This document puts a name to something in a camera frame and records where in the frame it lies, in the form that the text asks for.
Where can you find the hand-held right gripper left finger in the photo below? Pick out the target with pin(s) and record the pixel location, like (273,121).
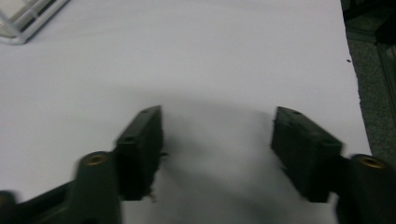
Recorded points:
(140,149)

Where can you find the dark metal stand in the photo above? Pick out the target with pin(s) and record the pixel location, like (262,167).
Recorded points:
(370,15)

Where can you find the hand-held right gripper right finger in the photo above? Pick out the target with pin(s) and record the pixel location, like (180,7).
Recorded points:
(306,149)

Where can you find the metal floor rail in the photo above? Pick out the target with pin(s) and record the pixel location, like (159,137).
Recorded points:
(387,77)

